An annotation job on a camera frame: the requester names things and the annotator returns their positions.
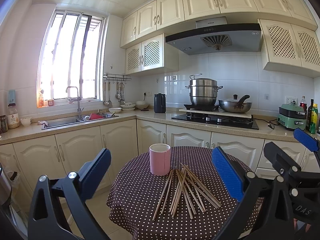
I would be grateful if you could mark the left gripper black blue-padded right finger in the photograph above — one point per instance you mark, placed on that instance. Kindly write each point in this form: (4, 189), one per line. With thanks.
(275, 219)

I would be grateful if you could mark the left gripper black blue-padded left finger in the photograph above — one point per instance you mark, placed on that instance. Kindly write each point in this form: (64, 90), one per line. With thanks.
(47, 219)

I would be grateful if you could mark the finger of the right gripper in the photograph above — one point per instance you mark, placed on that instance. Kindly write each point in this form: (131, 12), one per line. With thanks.
(306, 139)
(280, 161)

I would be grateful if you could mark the wooden chopstick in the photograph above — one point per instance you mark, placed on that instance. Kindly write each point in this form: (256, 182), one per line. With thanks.
(181, 179)
(167, 193)
(196, 194)
(202, 186)
(175, 192)
(185, 194)
(162, 194)

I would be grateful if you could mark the steel kitchen sink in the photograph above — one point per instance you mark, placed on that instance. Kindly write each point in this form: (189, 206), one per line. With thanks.
(72, 120)

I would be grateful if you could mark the kitchen window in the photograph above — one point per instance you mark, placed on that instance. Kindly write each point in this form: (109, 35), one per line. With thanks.
(71, 55)

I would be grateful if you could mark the dark oil bottle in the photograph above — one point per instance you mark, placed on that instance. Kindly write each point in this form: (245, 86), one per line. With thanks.
(309, 113)

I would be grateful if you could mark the green electric cooker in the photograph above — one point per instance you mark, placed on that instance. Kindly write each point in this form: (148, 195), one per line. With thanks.
(292, 116)

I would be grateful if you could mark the green yellow bottle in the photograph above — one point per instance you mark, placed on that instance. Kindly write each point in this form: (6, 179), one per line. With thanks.
(313, 119)

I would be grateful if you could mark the black gas stove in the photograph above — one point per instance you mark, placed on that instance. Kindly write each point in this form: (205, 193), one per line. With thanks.
(214, 115)

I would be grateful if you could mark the cream lower cabinets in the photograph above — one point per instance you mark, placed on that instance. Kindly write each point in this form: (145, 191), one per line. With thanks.
(31, 151)

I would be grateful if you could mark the cream cabinets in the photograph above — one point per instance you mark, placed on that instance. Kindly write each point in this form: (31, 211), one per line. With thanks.
(31, 151)
(290, 43)

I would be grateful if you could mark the brown polka dot tablecloth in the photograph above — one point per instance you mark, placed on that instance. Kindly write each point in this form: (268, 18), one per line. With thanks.
(136, 191)

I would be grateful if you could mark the cream upper cabinets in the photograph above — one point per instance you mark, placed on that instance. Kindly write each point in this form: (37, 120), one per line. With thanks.
(290, 43)

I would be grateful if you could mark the jar with blue lid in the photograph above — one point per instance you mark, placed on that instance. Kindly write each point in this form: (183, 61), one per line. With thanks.
(12, 116)

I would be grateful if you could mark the chrome faucet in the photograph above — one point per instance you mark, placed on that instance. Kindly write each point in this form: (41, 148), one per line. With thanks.
(77, 99)

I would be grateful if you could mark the stainless steel steamer pot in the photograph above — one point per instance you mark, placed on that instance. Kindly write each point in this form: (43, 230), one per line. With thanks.
(202, 91)

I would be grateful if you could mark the red bowl in sink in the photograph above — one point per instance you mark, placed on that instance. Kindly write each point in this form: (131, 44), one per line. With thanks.
(95, 116)

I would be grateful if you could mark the pink cylindrical cup holder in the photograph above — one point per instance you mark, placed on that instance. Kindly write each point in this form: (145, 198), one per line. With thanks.
(160, 155)

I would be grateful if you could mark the white bowl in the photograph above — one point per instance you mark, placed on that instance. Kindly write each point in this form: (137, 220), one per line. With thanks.
(115, 110)

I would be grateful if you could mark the stacked white dishes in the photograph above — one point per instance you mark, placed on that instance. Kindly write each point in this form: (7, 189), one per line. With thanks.
(128, 106)

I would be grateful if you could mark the grey range hood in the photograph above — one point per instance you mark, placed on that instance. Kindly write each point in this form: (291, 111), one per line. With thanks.
(238, 37)

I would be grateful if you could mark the black electric kettle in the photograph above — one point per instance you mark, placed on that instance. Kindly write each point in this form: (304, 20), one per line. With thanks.
(159, 103)

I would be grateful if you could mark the steel wok black handle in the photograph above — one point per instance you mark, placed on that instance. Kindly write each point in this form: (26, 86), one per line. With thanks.
(236, 105)

